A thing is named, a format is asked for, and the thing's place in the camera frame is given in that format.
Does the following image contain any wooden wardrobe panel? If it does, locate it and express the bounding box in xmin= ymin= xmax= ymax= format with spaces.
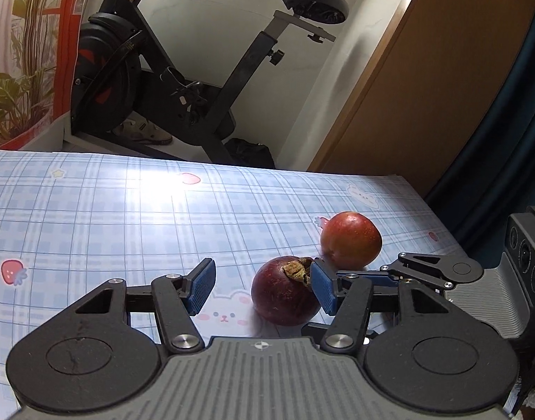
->
xmin=308 ymin=0 xmax=535 ymax=198

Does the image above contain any wall poster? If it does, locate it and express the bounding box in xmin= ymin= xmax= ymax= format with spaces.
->
xmin=0 ymin=0 xmax=98 ymax=150

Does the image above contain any small red apple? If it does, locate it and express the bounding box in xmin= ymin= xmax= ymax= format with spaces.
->
xmin=320 ymin=211 xmax=383 ymax=270

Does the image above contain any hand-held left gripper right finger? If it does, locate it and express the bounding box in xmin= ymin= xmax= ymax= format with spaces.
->
xmin=310 ymin=258 xmax=468 ymax=354

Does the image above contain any blue checked tablecloth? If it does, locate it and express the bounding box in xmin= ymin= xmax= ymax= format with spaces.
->
xmin=0 ymin=149 xmax=520 ymax=420

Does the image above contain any black bag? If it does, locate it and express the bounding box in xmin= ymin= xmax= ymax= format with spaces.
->
xmin=224 ymin=137 xmax=277 ymax=171

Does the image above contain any beige shoe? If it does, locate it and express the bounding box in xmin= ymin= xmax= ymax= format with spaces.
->
xmin=112 ymin=118 xmax=174 ymax=146

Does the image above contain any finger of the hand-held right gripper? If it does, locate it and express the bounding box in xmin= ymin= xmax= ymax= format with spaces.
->
xmin=336 ymin=251 xmax=485 ymax=292
xmin=301 ymin=321 xmax=337 ymax=339

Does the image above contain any dark purple mangosteen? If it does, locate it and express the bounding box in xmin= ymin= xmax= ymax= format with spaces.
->
xmin=251 ymin=255 xmax=323 ymax=327

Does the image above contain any black exercise bike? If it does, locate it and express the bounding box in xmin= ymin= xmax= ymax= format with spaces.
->
xmin=70 ymin=0 xmax=351 ymax=168

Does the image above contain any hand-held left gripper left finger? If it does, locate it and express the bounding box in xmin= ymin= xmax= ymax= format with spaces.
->
xmin=63 ymin=258 xmax=217 ymax=354

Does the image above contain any dark teal curtain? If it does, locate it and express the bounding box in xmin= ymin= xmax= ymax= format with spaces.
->
xmin=424 ymin=4 xmax=535 ymax=264

